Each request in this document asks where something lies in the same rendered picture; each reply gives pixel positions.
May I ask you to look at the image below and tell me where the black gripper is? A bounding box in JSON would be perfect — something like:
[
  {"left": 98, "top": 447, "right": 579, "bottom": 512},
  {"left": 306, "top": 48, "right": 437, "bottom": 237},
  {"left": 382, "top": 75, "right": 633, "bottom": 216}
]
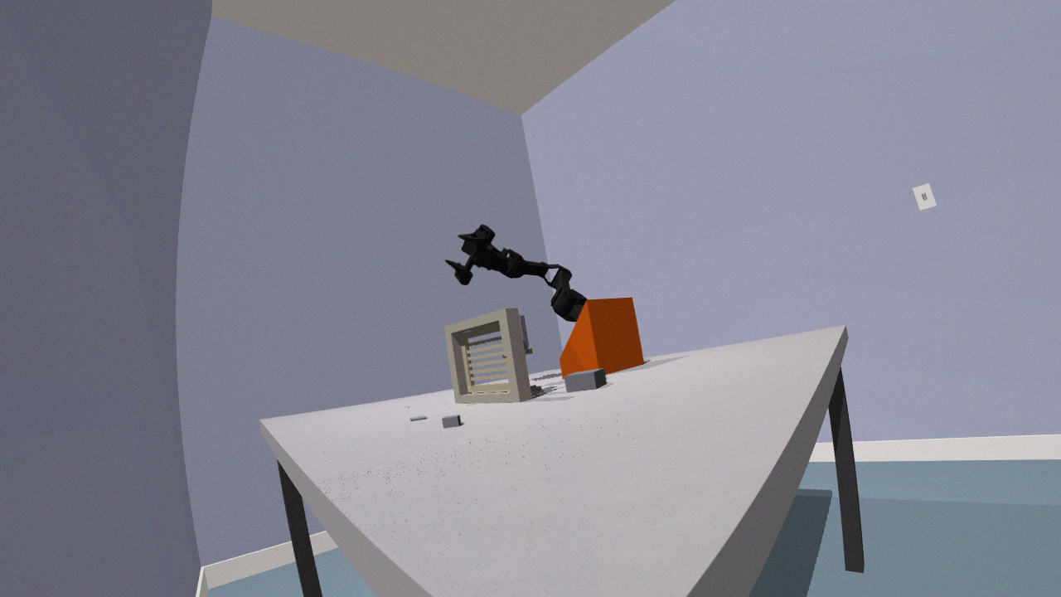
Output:
[{"left": 445, "top": 224, "right": 497, "bottom": 285}]

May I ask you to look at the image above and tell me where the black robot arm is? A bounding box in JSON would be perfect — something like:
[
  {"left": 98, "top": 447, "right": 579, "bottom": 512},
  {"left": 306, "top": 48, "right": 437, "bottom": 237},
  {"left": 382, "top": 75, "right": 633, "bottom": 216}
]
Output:
[{"left": 460, "top": 240, "right": 587, "bottom": 323}]

